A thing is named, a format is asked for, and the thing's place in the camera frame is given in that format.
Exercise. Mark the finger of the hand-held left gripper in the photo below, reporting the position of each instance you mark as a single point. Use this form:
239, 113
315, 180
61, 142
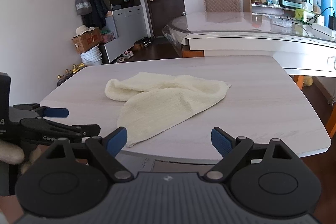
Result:
52, 132
56, 112

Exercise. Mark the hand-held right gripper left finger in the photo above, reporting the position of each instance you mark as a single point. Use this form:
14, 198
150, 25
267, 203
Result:
116, 140

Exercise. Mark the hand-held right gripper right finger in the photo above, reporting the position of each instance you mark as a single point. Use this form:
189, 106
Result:
221, 142

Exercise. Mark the cream towel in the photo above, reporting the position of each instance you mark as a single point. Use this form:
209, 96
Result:
157, 106

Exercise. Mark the person's left hand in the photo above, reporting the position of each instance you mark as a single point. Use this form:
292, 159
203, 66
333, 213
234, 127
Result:
10, 153

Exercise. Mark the cluster of cooking oil bottles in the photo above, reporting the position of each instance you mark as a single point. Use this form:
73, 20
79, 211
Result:
61, 79

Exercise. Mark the white plastic bucket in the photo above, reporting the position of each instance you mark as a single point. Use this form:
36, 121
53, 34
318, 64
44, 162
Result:
92, 57

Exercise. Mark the brown cardboard box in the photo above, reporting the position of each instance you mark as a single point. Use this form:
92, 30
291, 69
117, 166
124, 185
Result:
86, 43

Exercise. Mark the row of shoes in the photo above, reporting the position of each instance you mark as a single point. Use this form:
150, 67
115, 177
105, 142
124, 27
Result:
127, 54

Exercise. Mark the straw hat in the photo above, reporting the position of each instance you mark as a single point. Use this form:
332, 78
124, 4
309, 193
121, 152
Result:
82, 29

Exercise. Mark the pile of colourful clothes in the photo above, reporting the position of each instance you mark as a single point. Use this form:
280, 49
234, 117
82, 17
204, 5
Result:
106, 36

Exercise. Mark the white dining table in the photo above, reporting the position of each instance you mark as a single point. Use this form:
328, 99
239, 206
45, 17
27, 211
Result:
236, 41

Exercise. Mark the dark hanging jacket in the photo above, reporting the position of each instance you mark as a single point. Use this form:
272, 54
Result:
95, 6

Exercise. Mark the brown cardboard panel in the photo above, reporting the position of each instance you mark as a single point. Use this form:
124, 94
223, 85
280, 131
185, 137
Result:
246, 3

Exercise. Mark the beige quilted chair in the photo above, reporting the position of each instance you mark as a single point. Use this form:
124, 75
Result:
221, 1

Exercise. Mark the green tissue box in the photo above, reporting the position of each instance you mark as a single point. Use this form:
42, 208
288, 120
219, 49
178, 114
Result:
302, 14

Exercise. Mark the white power strip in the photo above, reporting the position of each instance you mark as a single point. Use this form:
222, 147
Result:
321, 28

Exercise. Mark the black power adapter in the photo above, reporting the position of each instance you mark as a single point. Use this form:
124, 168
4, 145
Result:
332, 22

